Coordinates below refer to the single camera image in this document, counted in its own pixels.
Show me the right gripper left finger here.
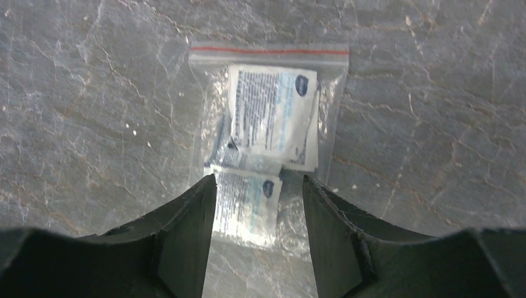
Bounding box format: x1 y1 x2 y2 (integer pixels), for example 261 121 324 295
1 175 216 297

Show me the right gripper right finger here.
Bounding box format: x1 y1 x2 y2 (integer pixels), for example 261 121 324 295
302 176 525 297

